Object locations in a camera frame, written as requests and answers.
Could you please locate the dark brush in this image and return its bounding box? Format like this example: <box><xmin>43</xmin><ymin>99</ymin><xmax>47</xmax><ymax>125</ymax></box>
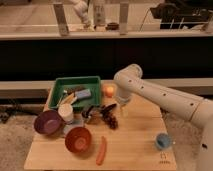
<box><xmin>82</xmin><ymin>105</ymin><xmax>100</xmax><ymax>119</ymax></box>

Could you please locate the orange-red bowl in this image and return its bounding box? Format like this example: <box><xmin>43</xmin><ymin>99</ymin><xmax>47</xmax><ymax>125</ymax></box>
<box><xmin>65</xmin><ymin>127</ymin><xmax>92</xmax><ymax>154</ymax></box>

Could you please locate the orange fruit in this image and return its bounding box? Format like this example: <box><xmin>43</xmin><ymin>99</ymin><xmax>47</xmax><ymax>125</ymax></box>
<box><xmin>103</xmin><ymin>86</ymin><xmax>115</xmax><ymax>98</ymax></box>

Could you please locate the white paper cup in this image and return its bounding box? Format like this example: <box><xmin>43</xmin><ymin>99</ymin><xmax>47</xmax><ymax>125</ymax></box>
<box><xmin>58</xmin><ymin>104</ymin><xmax>74</xmax><ymax>122</ymax></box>

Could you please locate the green plastic tray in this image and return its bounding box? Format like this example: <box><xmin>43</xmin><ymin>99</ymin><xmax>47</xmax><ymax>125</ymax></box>
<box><xmin>49</xmin><ymin>76</ymin><xmax>101</xmax><ymax>111</ymax></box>

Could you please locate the dark grape bunch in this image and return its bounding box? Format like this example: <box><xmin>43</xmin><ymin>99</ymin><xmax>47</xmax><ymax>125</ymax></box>
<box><xmin>103</xmin><ymin>113</ymin><xmax>118</xmax><ymax>129</ymax></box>

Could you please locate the black equipment on shelf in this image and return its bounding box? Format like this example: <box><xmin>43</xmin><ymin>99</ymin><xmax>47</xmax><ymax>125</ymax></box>
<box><xmin>150</xmin><ymin>0</ymin><xmax>213</xmax><ymax>29</ymax></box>

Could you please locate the dark bowl on shelf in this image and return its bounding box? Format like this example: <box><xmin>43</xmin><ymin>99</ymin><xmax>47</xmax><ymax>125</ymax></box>
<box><xmin>106</xmin><ymin>22</ymin><xmax>119</xmax><ymax>30</ymax></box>

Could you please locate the blue cup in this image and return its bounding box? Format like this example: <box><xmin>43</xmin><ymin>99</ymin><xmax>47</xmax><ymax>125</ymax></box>
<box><xmin>155</xmin><ymin>133</ymin><xmax>171</xmax><ymax>150</ymax></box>

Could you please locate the blue sponge block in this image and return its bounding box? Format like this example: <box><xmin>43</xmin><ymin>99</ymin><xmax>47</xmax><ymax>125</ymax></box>
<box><xmin>75</xmin><ymin>89</ymin><xmax>91</xmax><ymax>100</ymax></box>

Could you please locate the orange carrot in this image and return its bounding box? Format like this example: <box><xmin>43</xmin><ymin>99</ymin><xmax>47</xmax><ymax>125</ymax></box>
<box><xmin>96</xmin><ymin>136</ymin><xmax>107</xmax><ymax>165</ymax></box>

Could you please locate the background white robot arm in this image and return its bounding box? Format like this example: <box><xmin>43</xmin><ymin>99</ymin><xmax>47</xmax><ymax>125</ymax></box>
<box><xmin>70</xmin><ymin>0</ymin><xmax>91</xmax><ymax>27</ymax></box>

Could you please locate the purple bowl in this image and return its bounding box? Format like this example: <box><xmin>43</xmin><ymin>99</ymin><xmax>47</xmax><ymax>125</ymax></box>
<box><xmin>34</xmin><ymin>110</ymin><xmax>62</xmax><ymax>135</ymax></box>

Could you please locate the yellow banana toy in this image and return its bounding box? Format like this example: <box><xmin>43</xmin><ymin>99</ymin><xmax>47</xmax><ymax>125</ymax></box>
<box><xmin>60</xmin><ymin>93</ymin><xmax>77</xmax><ymax>104</ymax></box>

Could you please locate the brown item in tray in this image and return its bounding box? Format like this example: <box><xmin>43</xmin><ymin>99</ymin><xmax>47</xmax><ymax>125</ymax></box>
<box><xmin>63</xmin><ymin>86</ymin><xmax>85</xmax><ymax>94</ymax></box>

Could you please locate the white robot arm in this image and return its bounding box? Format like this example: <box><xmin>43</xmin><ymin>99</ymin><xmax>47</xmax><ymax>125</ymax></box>
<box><xmin>114</xmin><ymin>64</ymin><xmax>213</xmax><ymax>171</ymax></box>

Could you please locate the light blue cloth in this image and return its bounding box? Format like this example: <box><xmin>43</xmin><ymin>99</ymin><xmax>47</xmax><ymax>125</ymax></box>
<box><xmin>63</xmin><ymin>116</ymin><xmax>84</xmax><ymax>135</ymax></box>

